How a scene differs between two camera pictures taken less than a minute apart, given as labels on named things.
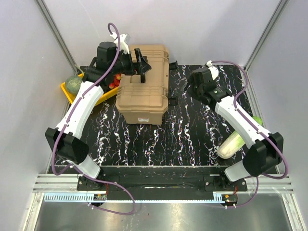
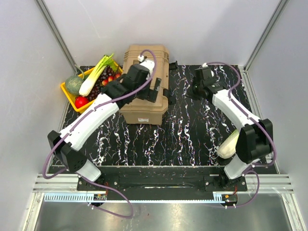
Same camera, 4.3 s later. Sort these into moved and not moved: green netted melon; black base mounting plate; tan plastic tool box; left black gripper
Moved: left black gripper
Not moved: tan plastic tool box; black base mounting plate; green netted melon
